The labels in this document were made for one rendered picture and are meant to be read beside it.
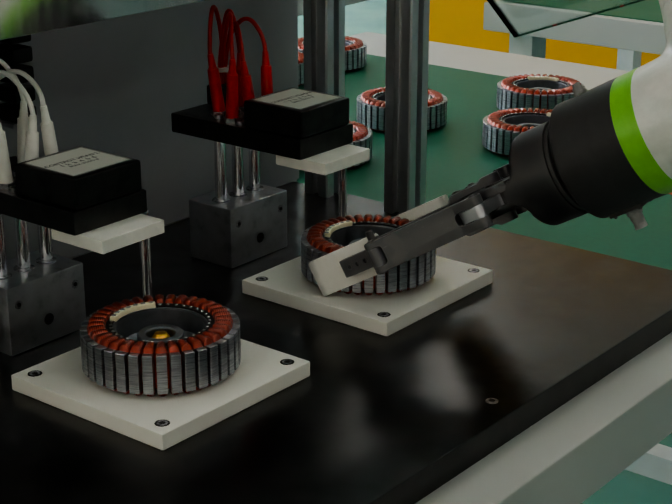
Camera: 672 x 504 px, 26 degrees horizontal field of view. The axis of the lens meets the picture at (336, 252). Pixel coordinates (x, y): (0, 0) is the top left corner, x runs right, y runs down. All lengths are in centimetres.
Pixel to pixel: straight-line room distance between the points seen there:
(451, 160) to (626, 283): 46
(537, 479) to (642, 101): 27
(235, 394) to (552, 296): 33
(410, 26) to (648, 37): 122
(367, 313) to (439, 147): 61
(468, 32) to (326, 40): 363
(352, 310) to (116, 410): 24
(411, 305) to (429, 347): 6
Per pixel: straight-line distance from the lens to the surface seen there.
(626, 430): 108
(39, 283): 111
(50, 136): 109
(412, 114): 137
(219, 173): 126
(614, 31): 257
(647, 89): 103
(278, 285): 119
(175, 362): 98
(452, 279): 121
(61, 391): 102
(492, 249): 132
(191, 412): 98
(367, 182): 158
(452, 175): 161
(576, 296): 122
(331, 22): 142
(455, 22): 506
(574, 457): 102
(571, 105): 107
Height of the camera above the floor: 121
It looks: 20 degrees down
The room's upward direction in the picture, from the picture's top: straight up
